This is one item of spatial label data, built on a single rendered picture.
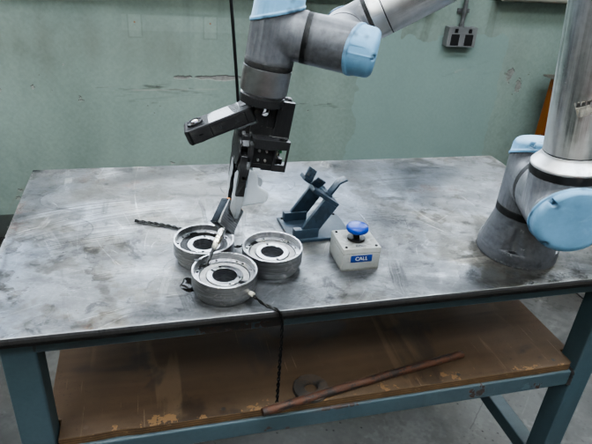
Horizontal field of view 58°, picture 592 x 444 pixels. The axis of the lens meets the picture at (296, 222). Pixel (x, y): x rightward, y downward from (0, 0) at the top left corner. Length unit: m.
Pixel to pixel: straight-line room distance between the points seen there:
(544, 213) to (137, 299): 0.63
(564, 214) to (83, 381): 0.88
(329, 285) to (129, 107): 1.74
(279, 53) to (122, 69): 1.68
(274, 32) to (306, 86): 1.76
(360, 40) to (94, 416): 0.77
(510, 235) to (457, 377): 0.31
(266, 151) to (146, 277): 0.29
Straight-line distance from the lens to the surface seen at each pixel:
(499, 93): 3.03
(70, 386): 1.13
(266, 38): 0.82
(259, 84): 0.83
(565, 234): 0.92
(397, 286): 0.94
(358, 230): 0.95
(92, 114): 2.52
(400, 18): 0.93
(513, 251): 1.09
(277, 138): 0.87
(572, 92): 0.87
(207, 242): 0.98
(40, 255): 1.03
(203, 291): 0.84
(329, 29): 0.81
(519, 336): 1.35
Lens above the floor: 1.32
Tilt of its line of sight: 28 degrees down
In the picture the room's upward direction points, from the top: 4 degrees clockwise
